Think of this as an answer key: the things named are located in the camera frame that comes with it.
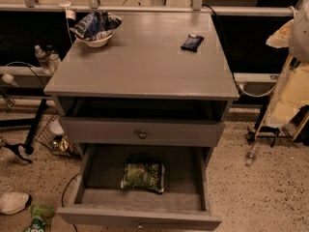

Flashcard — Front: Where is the green jalapeno chip bag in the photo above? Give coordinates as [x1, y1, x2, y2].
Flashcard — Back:
[121, 162, 165, 194]

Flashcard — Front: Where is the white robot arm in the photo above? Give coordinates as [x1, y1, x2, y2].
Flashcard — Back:
[266, 0, 309, 63]

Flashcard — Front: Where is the grey wooden drawer cabinet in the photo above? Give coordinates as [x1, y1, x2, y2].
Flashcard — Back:
[43, 11, 240, 157]

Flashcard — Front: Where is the blue chip bag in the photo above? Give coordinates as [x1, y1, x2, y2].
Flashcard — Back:
[70, 11, 122, 42]

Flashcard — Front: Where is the closed upper grey drawer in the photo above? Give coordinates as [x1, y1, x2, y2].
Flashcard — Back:
[60, 117, 225, 147]

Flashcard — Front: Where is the open lower grey drawer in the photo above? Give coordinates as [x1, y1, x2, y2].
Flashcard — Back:
[58, 144, 221, 231]

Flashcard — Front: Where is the green snack bag on floor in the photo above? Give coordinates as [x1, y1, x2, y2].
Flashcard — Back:
[22, 204, 55, 232]

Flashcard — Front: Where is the small dark blue packet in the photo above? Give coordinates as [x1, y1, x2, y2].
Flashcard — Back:
[181, 34, 204, 52]

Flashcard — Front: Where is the plastic bottle on floor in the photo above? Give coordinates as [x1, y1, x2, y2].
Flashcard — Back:
[245, 142, 259, 166]

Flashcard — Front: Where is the white bowl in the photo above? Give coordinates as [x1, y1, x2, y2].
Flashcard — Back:
[76, 35, 112, 48]

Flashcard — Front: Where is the clear plastic water bottle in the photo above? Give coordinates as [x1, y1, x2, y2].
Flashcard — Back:
[35, 45, 53, 74]

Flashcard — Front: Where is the black tripod stand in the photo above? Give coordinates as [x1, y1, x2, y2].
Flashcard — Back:
[0, 98, 48, 164]

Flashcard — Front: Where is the white sneaker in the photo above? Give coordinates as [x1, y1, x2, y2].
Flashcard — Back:
[0, 191, 32, 215]

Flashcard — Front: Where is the white cable on rail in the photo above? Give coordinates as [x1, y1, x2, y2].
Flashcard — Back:
[237, 80, 278, 99]

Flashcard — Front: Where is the white lamp on rail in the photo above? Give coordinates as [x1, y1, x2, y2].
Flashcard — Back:
[58, 0, 76, 20]

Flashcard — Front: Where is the wire mesh basket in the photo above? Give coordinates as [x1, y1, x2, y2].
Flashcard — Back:
[37, 115, 79, 157]

